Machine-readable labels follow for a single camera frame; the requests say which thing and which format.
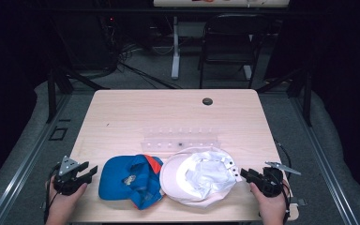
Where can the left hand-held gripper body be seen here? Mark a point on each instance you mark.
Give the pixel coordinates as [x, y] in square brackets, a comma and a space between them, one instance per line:
[67, 184]

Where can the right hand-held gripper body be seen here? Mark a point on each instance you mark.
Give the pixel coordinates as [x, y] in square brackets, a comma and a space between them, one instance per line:
[270, 182]

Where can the white and pink cap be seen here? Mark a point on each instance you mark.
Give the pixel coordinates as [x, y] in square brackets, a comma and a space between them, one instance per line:
[181, 184]

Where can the clear acrylic peg rack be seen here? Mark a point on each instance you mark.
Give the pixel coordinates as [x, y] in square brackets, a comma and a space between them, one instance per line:
[172, 140]

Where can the person's left hand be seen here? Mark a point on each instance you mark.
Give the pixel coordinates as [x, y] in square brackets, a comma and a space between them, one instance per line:
[63, 207]

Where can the person's right hand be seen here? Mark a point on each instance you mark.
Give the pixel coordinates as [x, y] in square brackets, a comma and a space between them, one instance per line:
[270, 209]

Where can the grey metal table clamp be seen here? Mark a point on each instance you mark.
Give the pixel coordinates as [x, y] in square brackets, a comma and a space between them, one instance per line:
[43, 205]
[301, 202]

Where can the black metal stand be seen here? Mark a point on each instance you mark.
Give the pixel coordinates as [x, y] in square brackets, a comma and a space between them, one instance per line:
[51, 93]
[307, 97]

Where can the black table grommet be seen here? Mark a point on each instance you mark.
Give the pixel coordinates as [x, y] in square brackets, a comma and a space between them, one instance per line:
[207, 101]

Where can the black folding chair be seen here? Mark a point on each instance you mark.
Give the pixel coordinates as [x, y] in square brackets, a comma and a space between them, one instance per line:
[231, 40]

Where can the white desk leg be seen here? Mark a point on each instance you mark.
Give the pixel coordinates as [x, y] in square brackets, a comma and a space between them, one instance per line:
[175, 53]

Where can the aluminium floor rail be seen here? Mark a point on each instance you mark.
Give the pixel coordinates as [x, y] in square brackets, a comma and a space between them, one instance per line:
[325, 165]
[22, 168]

